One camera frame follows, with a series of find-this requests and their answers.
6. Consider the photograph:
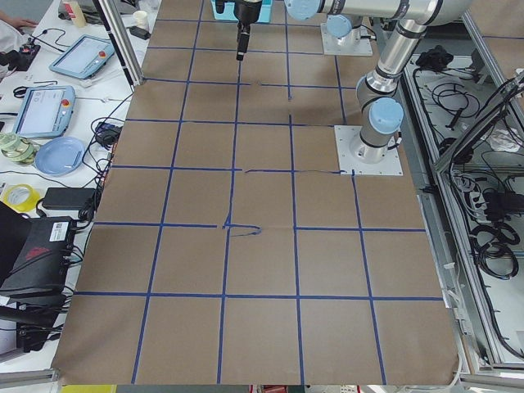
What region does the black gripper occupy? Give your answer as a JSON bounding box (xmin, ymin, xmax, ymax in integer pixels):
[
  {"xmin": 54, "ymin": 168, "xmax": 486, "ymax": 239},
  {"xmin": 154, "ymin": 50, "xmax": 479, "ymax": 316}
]
[{"xmin": 233, "ymin": 0, "xmax": 262, "ymax": 61}]

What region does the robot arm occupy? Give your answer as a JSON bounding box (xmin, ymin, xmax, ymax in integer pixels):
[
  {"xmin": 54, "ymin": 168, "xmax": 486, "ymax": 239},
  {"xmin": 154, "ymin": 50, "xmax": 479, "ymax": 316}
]
[
  {"xmin": 285, "ymin": 0, "xmax": 472, "ymax": 164},
  {"xmin": 326, "ymin": 14, "xmax": 364, "ymax": 40}
]

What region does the person hand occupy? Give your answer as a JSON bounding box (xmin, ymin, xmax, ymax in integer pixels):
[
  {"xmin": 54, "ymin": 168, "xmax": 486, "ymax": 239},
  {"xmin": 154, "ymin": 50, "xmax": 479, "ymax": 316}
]
[{"xmin": 0, "ymin": 11, "xmax": 38, "ymax": 29}]

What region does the white paper cup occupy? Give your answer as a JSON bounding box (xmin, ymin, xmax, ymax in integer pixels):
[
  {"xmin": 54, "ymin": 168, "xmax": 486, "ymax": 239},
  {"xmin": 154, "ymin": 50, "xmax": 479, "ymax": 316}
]
[{"xmin": 133, "ymin": 10, "xmax": 149, "ymax": 30}]

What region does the teach pendant far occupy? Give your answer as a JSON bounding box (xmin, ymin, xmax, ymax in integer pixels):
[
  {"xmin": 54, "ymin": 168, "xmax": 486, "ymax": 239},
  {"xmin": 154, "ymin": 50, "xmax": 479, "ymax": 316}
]
[{"xmin": 49, "ymin": 34, "xmax": 115, "ymax": 79}]

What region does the teach pendant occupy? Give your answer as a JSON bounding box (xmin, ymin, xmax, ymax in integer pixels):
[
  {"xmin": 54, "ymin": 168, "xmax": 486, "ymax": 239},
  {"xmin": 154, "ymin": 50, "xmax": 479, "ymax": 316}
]
[
  {"xmin": 49, "ymin": 34, "xmax": 115, "ymax": 79},
  {"xmin": 13, "ymin": 86, "xmax": 76, "ymax": 138}
]

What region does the teach pendant near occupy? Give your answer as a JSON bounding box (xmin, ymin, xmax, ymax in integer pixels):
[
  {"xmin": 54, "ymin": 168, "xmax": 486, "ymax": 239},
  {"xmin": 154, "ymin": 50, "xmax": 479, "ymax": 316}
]
[{"xmin": 13, "ymin": 86, "xmax": 76, "ymax": 138}]

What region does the blue plate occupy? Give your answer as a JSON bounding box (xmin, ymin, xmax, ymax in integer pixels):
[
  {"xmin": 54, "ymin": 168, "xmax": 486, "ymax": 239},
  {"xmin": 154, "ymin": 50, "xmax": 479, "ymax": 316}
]
[{"xmin": 34, "ymin": 137, "xmax": 85, "ymax": 176}]

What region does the black power adapter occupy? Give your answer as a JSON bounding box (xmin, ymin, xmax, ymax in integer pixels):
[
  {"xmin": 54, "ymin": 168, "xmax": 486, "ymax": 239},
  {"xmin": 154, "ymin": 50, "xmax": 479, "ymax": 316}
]
[{"xmin": 42, "ymin": 187, "xmax": 95, "ymax": 210}]

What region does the yellow tape roll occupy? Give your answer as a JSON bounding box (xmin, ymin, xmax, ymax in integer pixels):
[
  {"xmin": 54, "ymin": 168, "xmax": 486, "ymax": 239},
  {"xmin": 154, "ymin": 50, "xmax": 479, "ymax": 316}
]
[{"xmin": 2, "ymin": 184, "xmax": 40, "ymax": 213}]

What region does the black electronics box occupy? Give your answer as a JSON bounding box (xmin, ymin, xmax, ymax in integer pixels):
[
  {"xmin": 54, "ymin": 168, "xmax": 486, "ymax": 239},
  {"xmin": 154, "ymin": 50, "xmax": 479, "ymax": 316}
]
[{"xmin": 1, "ymin": 203, "xmax": 75, "ymax": 298}]

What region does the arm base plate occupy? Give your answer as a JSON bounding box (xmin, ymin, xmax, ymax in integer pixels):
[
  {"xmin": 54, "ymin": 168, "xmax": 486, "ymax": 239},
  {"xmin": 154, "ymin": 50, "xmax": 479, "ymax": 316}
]
[
  {"xmin": 334, "ymin": 125, "xmax": 403, "ymax": 176},
  {"xmin": 320, "ymin": 23, "xmax": 373, "ymax": 56}
]

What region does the aluminium frame post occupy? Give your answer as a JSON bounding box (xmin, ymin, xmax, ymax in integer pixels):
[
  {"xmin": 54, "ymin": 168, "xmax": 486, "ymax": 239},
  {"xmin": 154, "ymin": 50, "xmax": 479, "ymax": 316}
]
[{"xmin": 93, "ymin": 0, "xmax": 143, "ymax": 87}]

